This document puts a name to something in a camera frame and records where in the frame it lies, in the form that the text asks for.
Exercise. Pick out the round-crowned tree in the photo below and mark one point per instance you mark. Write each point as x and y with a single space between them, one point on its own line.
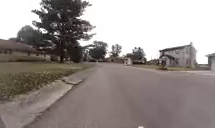
28 35

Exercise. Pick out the grey asphalt road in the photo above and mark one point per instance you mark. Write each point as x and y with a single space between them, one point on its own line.
128 100

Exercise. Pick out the dark vehicle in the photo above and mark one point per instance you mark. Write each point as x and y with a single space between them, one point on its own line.
138 61

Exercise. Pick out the low brown-roofed house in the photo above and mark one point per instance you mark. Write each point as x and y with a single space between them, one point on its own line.
11 48

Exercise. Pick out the pale concrete driveway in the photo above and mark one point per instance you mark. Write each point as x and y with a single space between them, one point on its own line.
195 72

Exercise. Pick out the grey two-storey house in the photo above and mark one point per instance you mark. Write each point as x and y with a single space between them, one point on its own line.
180 56

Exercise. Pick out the low brick house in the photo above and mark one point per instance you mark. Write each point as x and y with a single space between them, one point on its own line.
214 62

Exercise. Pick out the grass lawn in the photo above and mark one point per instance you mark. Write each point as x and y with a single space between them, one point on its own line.
21 76

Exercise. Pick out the small slim tree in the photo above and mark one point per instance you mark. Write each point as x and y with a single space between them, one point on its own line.
115 50

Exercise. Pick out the concrete kerb strip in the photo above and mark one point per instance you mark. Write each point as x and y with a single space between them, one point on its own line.
38 98

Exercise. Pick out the broad low tree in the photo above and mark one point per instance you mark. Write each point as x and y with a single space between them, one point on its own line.
138 53

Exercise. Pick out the low house with white garage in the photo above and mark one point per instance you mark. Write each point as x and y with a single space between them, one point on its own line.
121 60

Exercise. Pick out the tall dark tree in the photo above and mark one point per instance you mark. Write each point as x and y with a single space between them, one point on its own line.
61 26

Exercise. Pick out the round dark tree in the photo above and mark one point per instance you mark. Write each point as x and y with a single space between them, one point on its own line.
98 50

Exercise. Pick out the grass verge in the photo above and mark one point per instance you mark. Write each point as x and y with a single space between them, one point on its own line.
151 67

